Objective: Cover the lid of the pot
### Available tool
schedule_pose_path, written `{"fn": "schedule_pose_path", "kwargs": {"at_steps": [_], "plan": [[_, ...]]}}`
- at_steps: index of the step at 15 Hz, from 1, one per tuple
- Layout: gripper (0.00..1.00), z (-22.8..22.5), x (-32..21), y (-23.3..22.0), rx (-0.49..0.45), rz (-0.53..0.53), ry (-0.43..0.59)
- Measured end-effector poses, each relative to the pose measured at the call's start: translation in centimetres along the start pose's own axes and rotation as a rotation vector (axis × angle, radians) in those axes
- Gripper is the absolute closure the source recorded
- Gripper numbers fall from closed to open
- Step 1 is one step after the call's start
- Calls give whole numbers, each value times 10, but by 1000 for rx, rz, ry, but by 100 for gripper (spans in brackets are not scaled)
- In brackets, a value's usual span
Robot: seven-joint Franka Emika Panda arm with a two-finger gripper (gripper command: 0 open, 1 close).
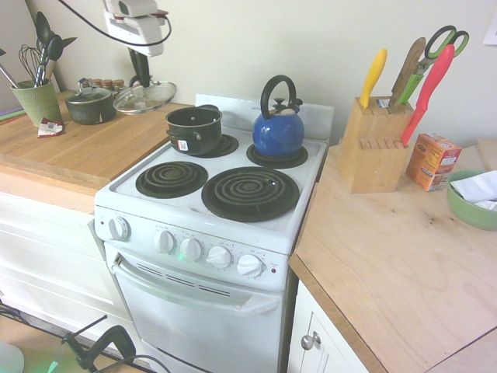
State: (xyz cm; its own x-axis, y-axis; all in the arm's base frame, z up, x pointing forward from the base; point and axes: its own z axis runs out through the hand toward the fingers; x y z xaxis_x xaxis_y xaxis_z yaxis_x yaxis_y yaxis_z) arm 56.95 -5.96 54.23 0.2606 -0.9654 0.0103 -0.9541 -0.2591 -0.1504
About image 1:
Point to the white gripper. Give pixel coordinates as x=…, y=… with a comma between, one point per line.
x=143, y=35

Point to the glass pot lid steel rim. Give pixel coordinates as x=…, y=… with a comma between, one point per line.
x=155, y=95

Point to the glass lid with blue tag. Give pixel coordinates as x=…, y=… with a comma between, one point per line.
x=87, y=95

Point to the black pot with red tag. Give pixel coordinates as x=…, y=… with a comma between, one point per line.
x=202, y=134

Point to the spice jar brown cap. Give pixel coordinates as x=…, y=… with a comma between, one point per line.
x=87, y=82
x=107, y=83
x=118, y=83
x=96, y=82

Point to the dark green saucepan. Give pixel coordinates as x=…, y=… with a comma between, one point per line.
x=89, y=112

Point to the black pointed spatula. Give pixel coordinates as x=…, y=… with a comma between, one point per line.
x=69, y=42

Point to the tall black slotted spoon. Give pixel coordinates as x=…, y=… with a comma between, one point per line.
x=43, y=27

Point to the red white paper tag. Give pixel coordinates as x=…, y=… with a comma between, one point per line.
x=50, y=128

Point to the green ribbed utensil cup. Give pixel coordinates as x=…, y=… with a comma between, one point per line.
x=37, y=103

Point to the small coil burner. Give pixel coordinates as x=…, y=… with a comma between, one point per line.
x=229, y=145
x=272, y=161
x=171, y=178

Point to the purple green flat mat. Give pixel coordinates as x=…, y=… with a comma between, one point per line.
x=9, y=115

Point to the white electric stove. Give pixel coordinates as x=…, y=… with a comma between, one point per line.
x=194, y=210

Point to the white stove knob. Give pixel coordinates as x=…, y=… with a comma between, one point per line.
x=219, y=257
x=165, y=242
x=119, y=229
x=250, y=265
x=191, y=249

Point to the large coil burner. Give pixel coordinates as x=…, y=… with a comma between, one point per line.
x=248, y=192

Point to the white drawer cabinet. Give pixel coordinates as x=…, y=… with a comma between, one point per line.
x=46, y=248

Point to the wooden knife block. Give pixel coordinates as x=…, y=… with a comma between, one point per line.
x=369, y=155

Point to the white oven door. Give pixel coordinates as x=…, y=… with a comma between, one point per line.
x=194, y=322

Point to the black bar clamp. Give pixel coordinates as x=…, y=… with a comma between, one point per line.
x=116, y=338

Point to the red knife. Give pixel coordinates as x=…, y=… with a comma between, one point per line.
x=431, y=85

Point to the grey green scissors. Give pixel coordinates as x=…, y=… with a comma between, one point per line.
x=438, y=39

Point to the orange baking soda box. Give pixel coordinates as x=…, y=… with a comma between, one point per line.
x=431, y=163

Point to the white rounded object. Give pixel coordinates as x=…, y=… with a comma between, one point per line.
x=9, y=359

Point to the round metal cabinet knob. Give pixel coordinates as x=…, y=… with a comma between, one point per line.
x=308, y=341

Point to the white cabinet with knob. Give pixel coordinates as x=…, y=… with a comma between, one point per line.
x=334, y=349

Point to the white paper sheet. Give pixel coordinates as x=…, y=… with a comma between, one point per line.
x=491, y=37

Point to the white cloth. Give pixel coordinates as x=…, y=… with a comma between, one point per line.
x=475, y=186

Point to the green bowl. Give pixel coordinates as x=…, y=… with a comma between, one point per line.
x=466, y=213

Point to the light wooden cutting board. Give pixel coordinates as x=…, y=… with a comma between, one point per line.
x=489, y=153

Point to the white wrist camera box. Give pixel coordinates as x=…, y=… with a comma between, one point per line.
x=143, y=7

